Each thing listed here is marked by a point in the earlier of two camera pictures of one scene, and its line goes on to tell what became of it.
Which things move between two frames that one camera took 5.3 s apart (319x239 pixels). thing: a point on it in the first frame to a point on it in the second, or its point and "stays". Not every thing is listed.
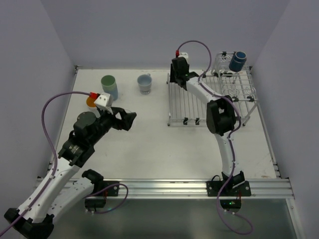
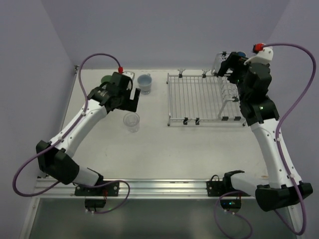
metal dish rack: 185,108 stays
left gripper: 115,119 to 132,100
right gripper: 178,74 to 231,65
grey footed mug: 144,81 stays
